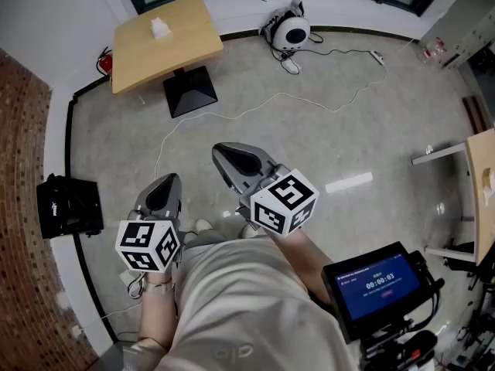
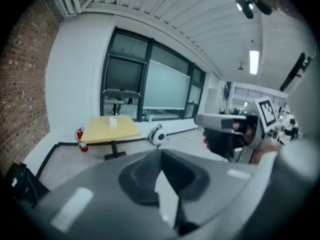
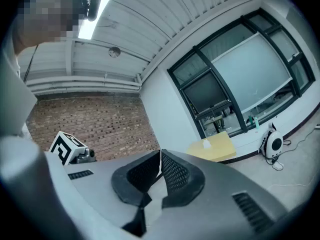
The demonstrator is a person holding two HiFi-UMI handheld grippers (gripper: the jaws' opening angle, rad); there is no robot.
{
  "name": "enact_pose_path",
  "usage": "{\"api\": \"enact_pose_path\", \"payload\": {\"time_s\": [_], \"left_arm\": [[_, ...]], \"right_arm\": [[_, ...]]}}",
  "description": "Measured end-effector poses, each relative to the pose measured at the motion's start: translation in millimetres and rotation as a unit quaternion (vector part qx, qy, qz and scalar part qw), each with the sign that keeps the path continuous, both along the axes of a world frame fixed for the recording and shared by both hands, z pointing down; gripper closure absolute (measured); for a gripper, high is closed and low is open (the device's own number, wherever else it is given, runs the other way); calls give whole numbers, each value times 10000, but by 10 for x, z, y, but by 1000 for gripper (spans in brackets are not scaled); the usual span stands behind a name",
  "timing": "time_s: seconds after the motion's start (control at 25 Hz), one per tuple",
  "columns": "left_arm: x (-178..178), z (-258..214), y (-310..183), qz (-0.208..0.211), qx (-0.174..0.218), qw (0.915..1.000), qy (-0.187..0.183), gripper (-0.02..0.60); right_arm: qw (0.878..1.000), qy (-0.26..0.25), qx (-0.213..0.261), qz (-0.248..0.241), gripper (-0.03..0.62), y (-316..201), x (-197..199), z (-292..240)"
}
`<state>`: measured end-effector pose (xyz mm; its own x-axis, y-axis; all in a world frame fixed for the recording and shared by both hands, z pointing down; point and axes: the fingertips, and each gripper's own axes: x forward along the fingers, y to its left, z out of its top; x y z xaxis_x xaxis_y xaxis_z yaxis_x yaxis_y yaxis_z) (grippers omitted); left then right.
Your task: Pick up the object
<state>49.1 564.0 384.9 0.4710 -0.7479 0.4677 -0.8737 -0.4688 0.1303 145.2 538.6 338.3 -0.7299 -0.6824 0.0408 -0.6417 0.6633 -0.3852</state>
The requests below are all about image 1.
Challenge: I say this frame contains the grey strap loop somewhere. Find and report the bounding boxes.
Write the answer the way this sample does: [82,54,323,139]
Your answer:
[127,271,147,300]

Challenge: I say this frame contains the thin black floor cable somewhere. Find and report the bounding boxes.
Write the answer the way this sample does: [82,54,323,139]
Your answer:
[308,32,373,58]

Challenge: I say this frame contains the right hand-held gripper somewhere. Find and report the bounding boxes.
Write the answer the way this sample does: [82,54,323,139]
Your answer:
[211,141,320,239]

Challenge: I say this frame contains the brown wooden bench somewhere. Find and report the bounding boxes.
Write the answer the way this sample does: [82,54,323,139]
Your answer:
[462,95,495,134]

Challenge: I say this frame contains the person's grey trousers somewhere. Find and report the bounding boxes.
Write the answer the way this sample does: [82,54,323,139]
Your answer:
[181,228,230,251]

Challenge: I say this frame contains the red fire extinguisher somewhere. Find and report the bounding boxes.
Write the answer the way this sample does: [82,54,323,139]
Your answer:
[96,46,114,78]

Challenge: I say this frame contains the white locker cabinet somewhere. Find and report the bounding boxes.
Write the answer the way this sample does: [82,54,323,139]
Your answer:
[418,0,495,70]

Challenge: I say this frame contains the white power adapter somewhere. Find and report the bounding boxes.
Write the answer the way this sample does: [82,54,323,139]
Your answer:
[281,57,302,76]

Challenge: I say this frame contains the person's right forearm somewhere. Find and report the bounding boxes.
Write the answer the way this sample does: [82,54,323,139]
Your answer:
[266,228,334,309]

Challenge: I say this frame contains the clear bottles with red labels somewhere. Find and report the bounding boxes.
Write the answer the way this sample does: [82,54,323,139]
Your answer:
[420,36,449,66]

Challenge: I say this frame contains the white cloth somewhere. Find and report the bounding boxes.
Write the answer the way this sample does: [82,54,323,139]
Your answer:
[149,18,172,39]

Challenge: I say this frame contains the light wooden table black base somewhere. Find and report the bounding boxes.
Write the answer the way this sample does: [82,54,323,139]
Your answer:
[111,0,225,120]

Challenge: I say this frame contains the black camera rig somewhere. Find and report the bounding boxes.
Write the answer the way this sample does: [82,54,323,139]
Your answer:
[358,321,449,371]

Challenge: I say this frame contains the person's beige shirt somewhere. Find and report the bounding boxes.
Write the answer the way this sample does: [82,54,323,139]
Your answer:
[98,234,363,371]

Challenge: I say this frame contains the black monitor with blue screen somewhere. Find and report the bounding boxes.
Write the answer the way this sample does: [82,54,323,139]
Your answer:
[322,241,436,344]

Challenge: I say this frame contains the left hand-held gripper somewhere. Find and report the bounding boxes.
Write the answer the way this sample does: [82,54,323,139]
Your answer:
[114,173,185,274]

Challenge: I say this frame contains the black bag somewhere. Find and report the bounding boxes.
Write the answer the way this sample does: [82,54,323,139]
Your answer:
[36,173,105,240]

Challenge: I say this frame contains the beige wristband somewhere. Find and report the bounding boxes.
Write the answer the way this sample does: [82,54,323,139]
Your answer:
[144,281,173,298]

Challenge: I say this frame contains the white round device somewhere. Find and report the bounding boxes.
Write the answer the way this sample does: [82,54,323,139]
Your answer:
[259,0,312,52]

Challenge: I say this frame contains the long white floor cable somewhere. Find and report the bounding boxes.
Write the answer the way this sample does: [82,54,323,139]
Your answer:
[153,36,421,182]

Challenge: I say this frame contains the wooden desk with white frame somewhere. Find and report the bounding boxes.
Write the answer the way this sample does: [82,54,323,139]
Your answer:
[411,128,495,267]

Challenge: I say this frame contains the person's left forearm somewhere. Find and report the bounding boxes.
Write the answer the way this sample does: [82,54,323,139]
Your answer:
[137,271,179,352]

